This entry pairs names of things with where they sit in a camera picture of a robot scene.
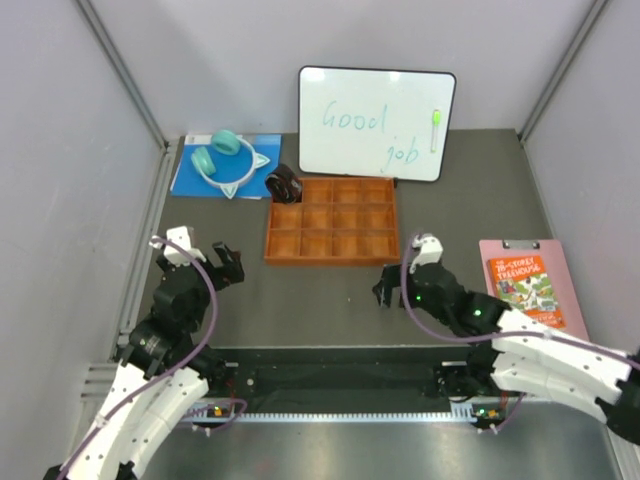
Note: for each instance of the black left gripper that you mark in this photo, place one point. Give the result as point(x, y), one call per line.
point(234, 274)

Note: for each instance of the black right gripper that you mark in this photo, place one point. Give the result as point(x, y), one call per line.
point(390, 280)

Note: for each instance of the red patterned necktie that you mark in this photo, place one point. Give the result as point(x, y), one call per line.
point(284, 185)

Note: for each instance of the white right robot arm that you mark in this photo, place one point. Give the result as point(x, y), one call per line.
point(515, 353)

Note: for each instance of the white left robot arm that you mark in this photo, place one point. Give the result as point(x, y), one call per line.
point(161, 372)

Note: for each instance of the orange wooden compartment tray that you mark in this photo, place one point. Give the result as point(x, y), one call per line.
point(338, 221)

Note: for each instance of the blue folder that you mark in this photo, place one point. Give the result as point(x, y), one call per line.
point(186, 183)

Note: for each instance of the pink clipboard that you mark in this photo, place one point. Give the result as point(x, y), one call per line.
point(553, 256)

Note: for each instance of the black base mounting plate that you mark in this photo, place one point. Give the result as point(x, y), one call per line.
point(271, 372)

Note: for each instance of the teal cat-ear headphones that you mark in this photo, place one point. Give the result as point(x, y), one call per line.
point(228, 163)

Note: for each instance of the orange treehouse book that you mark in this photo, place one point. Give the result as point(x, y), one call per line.
point(524, 283)

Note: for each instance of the green whiteboard marker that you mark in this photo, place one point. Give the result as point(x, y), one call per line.
point(436, 120)

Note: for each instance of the white dry-erase board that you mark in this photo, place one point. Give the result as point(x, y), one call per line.
point(372, 122)

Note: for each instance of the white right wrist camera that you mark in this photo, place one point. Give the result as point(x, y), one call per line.
point(429, 250)

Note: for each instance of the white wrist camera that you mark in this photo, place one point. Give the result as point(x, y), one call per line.
point(429, 250)
point(181, 246)

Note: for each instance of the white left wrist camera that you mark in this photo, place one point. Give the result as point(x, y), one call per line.
point(181, 246)

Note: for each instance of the grey slotted cable duct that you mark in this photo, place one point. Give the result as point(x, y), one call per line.
point(457, 413)

